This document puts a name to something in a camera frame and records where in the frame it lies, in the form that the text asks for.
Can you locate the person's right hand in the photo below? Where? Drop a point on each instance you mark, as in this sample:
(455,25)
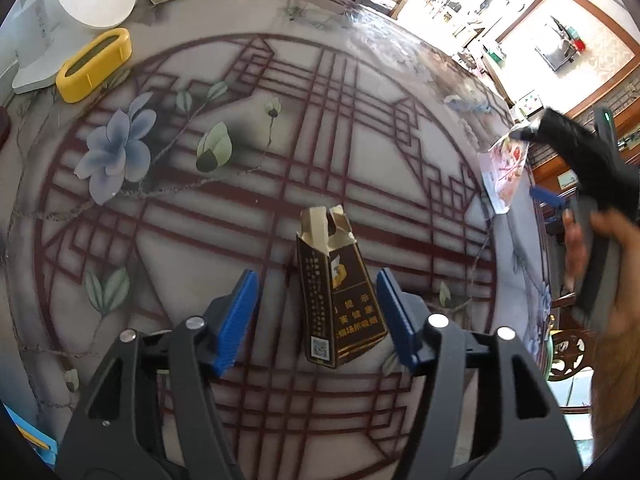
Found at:
(620,260)

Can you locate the wall television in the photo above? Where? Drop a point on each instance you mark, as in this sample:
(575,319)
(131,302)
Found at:
(555,52)

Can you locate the red printed plastic bag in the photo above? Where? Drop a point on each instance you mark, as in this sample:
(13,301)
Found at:
(505,170)

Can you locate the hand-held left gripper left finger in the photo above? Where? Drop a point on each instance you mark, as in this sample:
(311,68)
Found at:
(235,320)

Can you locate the yellow plastic holder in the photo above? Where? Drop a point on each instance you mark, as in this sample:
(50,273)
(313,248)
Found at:
(75,77)

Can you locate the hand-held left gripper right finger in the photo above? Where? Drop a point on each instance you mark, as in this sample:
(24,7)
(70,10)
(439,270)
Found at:
(400,320)

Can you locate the colourful puzzle picture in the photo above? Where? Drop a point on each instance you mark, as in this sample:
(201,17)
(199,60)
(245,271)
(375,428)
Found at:
(530,102)

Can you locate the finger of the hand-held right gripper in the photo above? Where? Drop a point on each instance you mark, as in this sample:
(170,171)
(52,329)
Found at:
(532,127)
(547,196)

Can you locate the blue yellow packet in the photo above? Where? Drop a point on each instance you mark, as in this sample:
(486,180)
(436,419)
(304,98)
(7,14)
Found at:
(27,430)

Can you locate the brown cigarette box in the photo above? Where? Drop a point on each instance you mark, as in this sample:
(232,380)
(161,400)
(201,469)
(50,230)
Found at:
(335,300)

